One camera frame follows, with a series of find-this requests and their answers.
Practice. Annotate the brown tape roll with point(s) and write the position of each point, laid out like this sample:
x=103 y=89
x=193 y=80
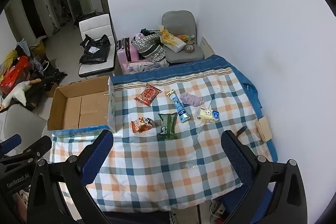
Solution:
x=189 y=49

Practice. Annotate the plaid blanket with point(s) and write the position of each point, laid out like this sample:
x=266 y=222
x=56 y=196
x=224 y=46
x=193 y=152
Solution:
x=157 y=169

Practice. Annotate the orange cartoon snack packet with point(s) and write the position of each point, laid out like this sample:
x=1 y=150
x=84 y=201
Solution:
x=141 y=124

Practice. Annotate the white board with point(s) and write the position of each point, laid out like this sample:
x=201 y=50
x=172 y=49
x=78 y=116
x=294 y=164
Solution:
x=206 y=46

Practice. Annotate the purple cloth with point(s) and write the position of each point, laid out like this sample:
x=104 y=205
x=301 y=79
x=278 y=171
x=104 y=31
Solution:
x=190 y=99

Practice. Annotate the white carton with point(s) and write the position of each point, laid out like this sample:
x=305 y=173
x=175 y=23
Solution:
x=177 y=46

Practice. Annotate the yellow tissue packet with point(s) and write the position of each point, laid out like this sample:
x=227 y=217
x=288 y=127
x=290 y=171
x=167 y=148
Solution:
x=207 y=114

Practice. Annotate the green packet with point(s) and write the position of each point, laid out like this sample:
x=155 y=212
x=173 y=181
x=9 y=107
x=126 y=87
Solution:
x=166 y=125

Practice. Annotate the black white patterned bag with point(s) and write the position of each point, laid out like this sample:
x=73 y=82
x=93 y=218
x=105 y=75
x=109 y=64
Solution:
x=149 y=48

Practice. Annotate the yellow plastic bag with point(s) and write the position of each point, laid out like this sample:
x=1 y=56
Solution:
x=168 y=36

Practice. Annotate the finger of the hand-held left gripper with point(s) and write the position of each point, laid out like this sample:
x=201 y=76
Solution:
x=11 y=140
x=36 y=146

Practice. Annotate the grey chair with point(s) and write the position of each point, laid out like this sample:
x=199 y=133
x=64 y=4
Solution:
x=181 y=20

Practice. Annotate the red snack packet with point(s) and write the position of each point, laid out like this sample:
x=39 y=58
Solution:
x=147 y=95

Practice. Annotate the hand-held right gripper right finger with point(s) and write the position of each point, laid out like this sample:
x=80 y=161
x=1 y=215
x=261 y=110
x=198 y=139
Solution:
x=236 y=158

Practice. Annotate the tan cardboard piece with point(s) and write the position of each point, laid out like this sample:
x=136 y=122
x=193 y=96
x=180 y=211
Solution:
x=264 y=129

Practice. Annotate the blue white tube packet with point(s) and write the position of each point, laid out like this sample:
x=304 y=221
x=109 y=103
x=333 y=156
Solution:
x=179 y=107

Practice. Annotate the pink suitcase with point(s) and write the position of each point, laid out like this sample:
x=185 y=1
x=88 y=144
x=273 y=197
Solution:
x=126 y=56

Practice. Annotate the red plastic bag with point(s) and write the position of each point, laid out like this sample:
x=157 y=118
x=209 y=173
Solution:
x=13 y=74

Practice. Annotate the white goose plush toy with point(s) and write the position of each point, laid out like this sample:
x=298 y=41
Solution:
x=18 y=94

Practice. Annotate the grey stool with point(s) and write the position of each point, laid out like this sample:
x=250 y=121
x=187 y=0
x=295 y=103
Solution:
x=23 y=124

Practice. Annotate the open cardboard box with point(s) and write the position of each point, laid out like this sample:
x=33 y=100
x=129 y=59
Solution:
x=68 y=113

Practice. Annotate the white chair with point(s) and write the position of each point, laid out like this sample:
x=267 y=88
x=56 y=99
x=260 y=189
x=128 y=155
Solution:
x=94 y=26

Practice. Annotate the black plastic bag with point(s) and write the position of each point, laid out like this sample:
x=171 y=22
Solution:
x=93 y=54
x=95 y=40

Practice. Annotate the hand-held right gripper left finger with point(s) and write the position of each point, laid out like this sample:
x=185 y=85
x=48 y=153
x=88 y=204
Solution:
x=96 y=158

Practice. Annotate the blue bedsheet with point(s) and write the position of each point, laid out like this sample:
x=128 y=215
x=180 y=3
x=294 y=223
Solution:
x=183 y=66

